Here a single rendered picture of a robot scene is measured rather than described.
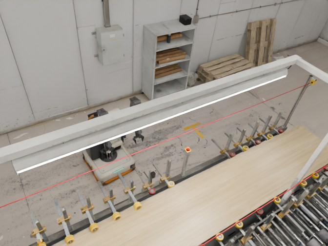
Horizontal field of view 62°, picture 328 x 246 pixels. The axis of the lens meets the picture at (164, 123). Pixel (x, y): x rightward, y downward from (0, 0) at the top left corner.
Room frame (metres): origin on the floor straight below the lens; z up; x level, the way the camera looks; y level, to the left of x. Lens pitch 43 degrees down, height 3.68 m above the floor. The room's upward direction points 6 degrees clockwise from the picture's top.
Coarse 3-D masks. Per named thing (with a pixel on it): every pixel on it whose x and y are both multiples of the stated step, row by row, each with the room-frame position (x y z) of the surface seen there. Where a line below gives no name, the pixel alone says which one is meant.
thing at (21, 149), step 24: (240, 72) 2.03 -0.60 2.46; (264, 72) 2.12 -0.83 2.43; (312, 72) 2.22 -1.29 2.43; (168, 96) 1.59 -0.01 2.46; (192, 96) 1.66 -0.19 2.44; (96, 120) 1.26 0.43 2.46; (120, 120) 1.31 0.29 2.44; (24, 144) 0.99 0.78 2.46; (48, 144) 1.03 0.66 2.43; (288, 192) 1.88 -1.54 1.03
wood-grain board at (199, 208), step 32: (256, 160) 2.43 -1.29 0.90; (288, 160) 2.50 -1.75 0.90; (320, 160) 2.56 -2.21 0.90; (192, 192) 1.82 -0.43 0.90; (224, 192) 1.87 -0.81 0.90; (256, 192) 1.92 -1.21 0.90; (128, 224) 1.35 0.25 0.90; (160, 224) 1.39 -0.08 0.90; (192, 224) 1.43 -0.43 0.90; (224, 224) 1.47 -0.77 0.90
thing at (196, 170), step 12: (252, 144) 2.93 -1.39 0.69; (192, 168) 2.33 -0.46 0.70; (204, 168) 2.37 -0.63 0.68; (168, 180) 2.10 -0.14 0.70; (180, 180) 2.14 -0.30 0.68; (144, 192) 1.88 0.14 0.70; (156, 192) 1.92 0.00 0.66; (120, 204) 1.68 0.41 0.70; (132, 204) 1.72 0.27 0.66; (96, 216) 1.49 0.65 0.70; (108, 216) 1.54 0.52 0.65; (72, 228) 1.32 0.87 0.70; (84, 228) 1.37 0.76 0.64; (48, 240) 1.16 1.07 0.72; (60, 240) 1.21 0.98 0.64
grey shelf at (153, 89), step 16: (144, 32) 4.75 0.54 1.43; (160, 32) 4.57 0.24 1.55; (176, 32) 4.70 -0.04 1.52; (192, 32) 5.04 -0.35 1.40; (144, 48) 4.74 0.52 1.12; (160, 48) 4.55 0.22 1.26; (192, 48) 4.96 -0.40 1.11; (144, 64) 4.72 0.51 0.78; (160, 64) 4.59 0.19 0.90; (144, 80) 4.70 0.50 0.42; (160, 80) 4.62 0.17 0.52; (176, 80) 5.25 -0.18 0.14; (160, 96) 4.58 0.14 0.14
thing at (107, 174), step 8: (120, 152) 2.82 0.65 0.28; (88, 160) 2.61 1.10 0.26; (96, 160) 2.61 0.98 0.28; (104, 160) 2.64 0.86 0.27; (112, 160) 2.66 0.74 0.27; (120, 160) 2.67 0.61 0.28; (128, 160) 2.68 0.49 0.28; (104, 168) 2.48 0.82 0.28; (112, 168) 2.49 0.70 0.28; (120, 168) 2.52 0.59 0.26; (128, 168) 2.60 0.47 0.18; (96, 176) 2.39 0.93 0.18; (104, 176) 2.35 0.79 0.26; (112, 176) 2.42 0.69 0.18; (104, 184) 2.33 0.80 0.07
